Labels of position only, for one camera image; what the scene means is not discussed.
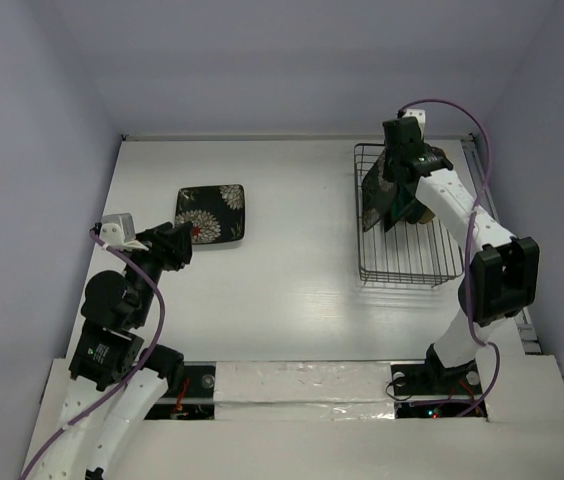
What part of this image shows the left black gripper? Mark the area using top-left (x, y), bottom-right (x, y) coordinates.
top-left (127, 218), bottom-right (193, 324)

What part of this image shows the black floral square plate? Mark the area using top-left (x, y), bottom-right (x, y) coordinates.
top-left (361, 150), bottom-right (397, 232)
top-left (175, 184), bottom-right (246, 245)

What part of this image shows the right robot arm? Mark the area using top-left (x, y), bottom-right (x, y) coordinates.
top-left (382, 116), bottom-right (540, 392)

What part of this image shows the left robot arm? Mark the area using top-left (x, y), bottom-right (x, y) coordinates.
top-left (21, 213), bottom-right (193, 479)

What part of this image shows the teal square plate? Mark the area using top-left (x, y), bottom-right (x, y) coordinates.
top-left (383, 185), bottom-right (427, 232)

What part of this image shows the tan round plate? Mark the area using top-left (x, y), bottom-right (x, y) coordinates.
top-left (416, 147), bottom-right (451, 225)

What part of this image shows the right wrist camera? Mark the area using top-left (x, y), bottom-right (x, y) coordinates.
top-left (398, 108), bottom-right (426, 137)

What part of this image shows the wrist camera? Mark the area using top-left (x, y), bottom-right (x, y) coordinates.
top-left (398, 108), bottom-right (426, 137)
top-left (98, 213), bottom-right (136, 249)

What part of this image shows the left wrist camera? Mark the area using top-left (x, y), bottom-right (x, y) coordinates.
top-left (98, 213), bottom-right (136, 249)

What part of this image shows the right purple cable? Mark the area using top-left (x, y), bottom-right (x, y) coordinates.
top-left (396, 98), bottom-right (501, 419)

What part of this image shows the purple cable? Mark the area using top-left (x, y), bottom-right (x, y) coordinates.
top-left (396, 98), bottom-right (501, 419)
top-left (19, 224), bottom-right (167, 480)

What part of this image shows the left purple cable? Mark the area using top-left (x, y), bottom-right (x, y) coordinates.
top-left (19, 224), bottom-right (167, 480)

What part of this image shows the wire dish rack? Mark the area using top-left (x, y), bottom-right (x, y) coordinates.
top-left (353, 143), bottom-right (464, 288)

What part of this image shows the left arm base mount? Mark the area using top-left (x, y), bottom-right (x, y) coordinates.
top-left (177, 362), bottom-right (216, 403)

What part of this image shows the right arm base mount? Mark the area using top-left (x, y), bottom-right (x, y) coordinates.
top-left (391, 362), bottom-right (482, 399)

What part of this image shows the metal rail on right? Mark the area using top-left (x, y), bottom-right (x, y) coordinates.
top-left (459, 138), bottom-right (540, 347)

